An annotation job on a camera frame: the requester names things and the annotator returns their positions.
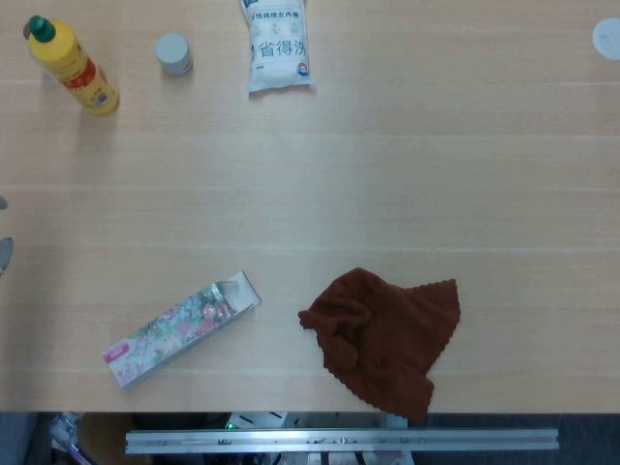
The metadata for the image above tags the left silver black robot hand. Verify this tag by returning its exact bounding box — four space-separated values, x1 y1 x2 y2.
0 195 15 278

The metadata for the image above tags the floral pattern carton box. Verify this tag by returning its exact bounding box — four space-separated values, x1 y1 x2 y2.
102 269 264 389

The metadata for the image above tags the brown cloth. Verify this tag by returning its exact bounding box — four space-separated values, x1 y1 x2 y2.
297 266 462 426

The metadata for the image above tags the yellow bottle green cap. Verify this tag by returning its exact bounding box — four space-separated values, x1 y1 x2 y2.
21 15 121 116

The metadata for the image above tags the small white jar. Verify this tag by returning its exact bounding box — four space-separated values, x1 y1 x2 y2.
154 32 194 78

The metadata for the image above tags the white detergent refill pouch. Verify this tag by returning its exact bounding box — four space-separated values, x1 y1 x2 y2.
239 0 315 98

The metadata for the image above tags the white round desk grommet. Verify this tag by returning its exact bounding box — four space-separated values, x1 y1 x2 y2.
591 16 620 61

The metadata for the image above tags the bundle of cables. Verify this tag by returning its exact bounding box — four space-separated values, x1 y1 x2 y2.
47 412 93 465

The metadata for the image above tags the aluminium profile rail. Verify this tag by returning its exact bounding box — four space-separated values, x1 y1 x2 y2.
125 427 561 455

